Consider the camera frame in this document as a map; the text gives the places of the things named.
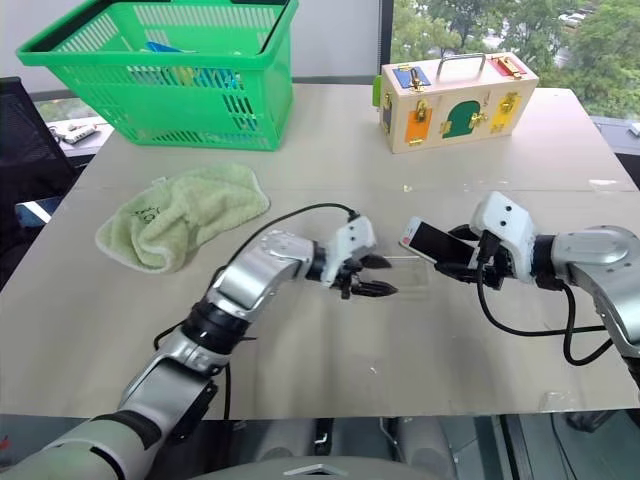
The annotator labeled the white smartphone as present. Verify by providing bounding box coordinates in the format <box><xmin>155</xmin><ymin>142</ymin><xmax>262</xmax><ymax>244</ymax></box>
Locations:
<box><xmin>398</xmin><ymin>216</ymin><xmax>484</xmax><ymax>267</ymax></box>

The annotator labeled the metal box handle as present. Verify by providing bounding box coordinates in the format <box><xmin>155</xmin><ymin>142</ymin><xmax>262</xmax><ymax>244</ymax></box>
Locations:
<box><xmin>438</xmin><ymin>53</ymin><xmax>488</xmax><ymax>84</ymax></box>

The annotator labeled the black office chair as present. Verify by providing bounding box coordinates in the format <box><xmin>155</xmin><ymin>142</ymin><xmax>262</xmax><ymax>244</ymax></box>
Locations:
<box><xmin>0</xmin><ymin>76</ymin><xmax>82</xmax><ymax>224</ymax></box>

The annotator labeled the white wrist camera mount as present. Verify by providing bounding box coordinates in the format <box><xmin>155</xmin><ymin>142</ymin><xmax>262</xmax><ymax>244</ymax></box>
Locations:
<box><xmin>471</xmin><ymin>191</ymin><xmax>537</xmax><ymax>284</ymax></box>
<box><xmin>322</xmin><ymin>218</ymin><xmax>377</xmax><ymax>289</ymax></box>

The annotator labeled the white power strip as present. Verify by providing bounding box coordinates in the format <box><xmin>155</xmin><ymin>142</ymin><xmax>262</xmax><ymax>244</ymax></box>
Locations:
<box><xmin>48</xmin><ymin>121</ymin><xmax>97</xmax><ymax>147</ymax></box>

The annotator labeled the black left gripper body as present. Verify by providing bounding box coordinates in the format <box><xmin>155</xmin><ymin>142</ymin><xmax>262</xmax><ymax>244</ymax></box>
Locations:
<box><xmin>330</xmin><ymin>258</ymin><xmax>367</xmax><ymax>301</ymax></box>

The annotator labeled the blue packet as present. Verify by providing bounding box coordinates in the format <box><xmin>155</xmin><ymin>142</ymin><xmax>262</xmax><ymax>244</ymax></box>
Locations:
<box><xmin>141</xmin><ymin>40</ymin><xmax>199</xmax><ymax>56</ymax></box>

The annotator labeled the clear plastic phone case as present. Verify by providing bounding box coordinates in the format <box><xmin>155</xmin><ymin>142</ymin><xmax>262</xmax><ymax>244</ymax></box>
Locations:
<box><xmin>372</xmin><ymin>254</ymin><xmax>432</xmax><ymax>297</ymax></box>

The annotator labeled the light green towel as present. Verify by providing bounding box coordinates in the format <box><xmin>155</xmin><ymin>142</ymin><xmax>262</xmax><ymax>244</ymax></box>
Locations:
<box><xmin>94</xmin><ymin>163</ymin><xmax>271</xmax><ymax>275</ymax></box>

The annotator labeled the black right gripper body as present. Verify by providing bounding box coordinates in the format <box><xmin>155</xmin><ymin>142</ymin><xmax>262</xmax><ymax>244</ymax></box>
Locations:
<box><xmin>469</xmin><ymin>233</ymin><xmax>517</xmax><ymax>292</ymax></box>

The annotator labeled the green plastic shopping basket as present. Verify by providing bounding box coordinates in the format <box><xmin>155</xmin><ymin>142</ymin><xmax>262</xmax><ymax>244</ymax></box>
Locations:
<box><xmin>16</xmin><ymin>0</ymin><xmax>300</xmax><ymax>152</ymax></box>

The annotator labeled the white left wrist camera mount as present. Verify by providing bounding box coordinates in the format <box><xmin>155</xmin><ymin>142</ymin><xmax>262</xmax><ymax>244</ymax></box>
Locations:
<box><xmin>322</xmin><ymin>218</ymin><xmax>377</xmax><ymax>289</ymax></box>

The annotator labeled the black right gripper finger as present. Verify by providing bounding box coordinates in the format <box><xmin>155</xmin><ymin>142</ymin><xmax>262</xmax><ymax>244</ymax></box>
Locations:
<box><xmin>433</xmin><ymin>261</ymin><xmax>480</xmax><ymax>287</ymax></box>
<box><xmin>446</xmin><ymin>223</ymin><xmax>484</xmax><ymax>242</ymax></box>

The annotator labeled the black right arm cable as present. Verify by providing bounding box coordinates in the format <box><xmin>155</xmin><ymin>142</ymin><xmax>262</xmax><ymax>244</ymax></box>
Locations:
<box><xmin>474</xmin><ymin>234</ymin><xmax>621</xmax><ymax>366</ymax></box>

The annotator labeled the wooden lock box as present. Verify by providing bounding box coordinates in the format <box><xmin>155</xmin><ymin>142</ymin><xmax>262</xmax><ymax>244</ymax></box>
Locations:
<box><xmin>371</xmin><ymin>51</ymin><xmax>541</xmax><ymax>156</ymax></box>

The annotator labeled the colourful packet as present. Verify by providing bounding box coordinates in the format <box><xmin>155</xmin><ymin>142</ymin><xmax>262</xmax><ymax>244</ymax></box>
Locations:
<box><xmin>128</xmin><ymin>66</ymin><xmax>242</xmax><ymax>92</ymax></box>

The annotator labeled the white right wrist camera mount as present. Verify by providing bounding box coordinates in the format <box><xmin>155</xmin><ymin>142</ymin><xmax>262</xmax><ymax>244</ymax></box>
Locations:
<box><xmin>471</xmin><ymin>191</ymin><xmax>537</xmax><ymax>284</ymax></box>

